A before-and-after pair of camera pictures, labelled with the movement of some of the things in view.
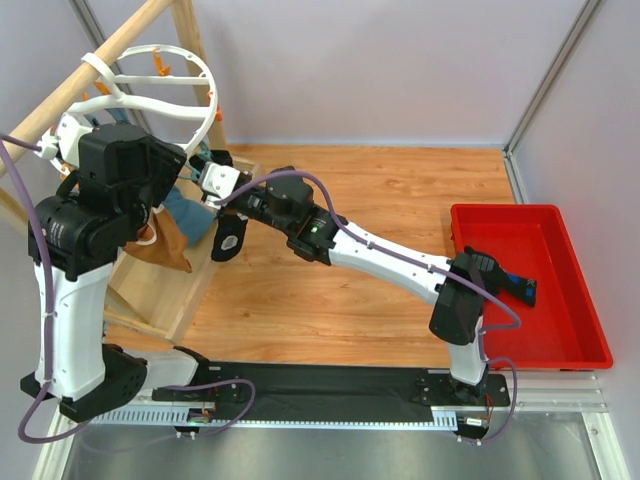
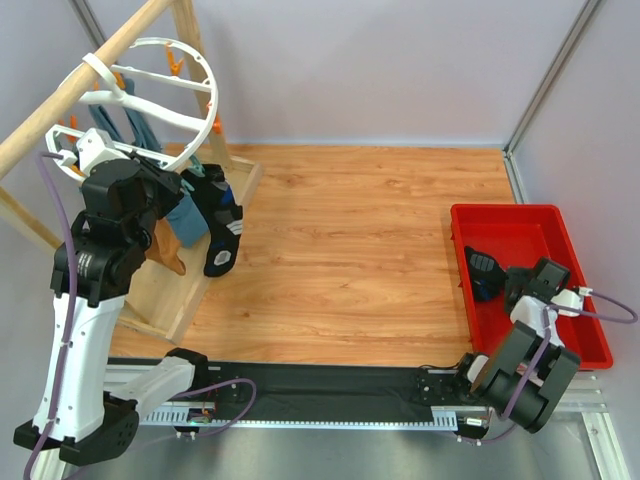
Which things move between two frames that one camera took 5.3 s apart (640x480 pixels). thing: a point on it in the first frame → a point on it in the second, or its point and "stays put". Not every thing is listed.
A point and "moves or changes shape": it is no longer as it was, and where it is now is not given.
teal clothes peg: x=203 y=153 → x=196 y=169
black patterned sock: x=493 y=275 stays put
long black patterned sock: x=228 y=237 moves or changes shape
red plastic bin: x=563 y=330 stays put
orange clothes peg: x=162 y=70 → x=174 y=67
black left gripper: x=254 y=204 → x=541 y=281
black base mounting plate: x=334 y=391 stays put
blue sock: x=119 y=114 → x=139 y=133
